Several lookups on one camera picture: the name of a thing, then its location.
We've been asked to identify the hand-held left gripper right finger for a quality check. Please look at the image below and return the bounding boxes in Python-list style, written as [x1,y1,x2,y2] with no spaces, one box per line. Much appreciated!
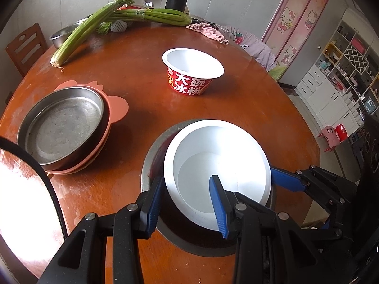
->
[209,175,335,284]

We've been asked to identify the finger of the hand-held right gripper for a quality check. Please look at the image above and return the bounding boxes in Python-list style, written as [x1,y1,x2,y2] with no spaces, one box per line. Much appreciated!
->
[300,216,348,250]
[270,164,359,213]

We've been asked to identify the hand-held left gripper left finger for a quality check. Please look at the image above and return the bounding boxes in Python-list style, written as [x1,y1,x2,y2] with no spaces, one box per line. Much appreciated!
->
[37,175,164,284]

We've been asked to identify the stainless steel bowl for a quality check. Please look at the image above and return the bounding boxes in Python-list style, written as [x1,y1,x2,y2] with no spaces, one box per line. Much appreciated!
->
[140,119,277,257]

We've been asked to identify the large white bowl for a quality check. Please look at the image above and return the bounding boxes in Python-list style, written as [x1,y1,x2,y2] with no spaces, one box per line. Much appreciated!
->
[164,120,272,231]

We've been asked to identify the round stainless steel plate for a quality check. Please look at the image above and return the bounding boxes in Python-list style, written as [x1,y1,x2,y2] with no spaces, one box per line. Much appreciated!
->
[16,86,111,172]

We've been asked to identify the small pink chair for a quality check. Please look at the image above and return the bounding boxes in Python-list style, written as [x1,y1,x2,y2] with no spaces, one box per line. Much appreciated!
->
[318,125,341,151]

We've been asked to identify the small red stool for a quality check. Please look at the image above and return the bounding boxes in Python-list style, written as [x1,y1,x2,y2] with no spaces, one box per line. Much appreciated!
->
[334,123,349,142]

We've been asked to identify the white shelf cabinet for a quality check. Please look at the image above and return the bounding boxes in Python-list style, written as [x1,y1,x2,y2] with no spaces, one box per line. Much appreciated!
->
[294,9,379,142]

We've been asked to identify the green cloth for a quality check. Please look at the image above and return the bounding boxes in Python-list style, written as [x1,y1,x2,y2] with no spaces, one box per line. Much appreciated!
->
[268,65,288,83]

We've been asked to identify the red paper bowl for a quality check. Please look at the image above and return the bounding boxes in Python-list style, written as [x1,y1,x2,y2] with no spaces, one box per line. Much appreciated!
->
[162,48,225,97]

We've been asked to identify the purple printed garment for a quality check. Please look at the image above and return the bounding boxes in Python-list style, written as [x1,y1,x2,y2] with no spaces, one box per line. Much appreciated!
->
[221,25,277,71]

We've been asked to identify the pink cartoon cat wardrobe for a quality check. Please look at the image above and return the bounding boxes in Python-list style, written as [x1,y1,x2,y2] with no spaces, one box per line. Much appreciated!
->
[261,0,330,82]

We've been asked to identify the pink cloth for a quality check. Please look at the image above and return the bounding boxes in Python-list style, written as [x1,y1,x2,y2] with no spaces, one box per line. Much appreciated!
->
[185,23,229,45]

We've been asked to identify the dark utensil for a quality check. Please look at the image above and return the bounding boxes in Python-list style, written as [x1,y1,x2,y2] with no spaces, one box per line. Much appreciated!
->
[191,18,221,28]

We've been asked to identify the fruit in white foam net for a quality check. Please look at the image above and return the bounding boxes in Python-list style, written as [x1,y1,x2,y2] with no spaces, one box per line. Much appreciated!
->
[110,20,128,33]

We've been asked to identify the thick celery bunch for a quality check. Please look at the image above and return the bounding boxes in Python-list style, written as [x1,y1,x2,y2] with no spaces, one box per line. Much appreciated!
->
[50,0,134,67]

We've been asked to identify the thin celery bunch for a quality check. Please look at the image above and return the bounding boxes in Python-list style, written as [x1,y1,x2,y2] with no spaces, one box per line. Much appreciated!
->
[105,8,192,27]

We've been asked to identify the stainless steel basin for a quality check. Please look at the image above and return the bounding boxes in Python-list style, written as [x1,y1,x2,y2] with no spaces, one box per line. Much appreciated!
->
[49,19,89,49]

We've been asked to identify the red and white plastic bag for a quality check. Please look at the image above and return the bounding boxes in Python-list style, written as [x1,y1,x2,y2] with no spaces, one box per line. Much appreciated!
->
[127,0,154,9]

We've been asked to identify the wooden chair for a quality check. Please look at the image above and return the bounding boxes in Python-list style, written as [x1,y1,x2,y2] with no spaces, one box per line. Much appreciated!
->
[5,23,48,78]

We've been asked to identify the black cable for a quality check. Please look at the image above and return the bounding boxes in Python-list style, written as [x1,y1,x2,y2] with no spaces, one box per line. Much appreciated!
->
[0,136,67,241]

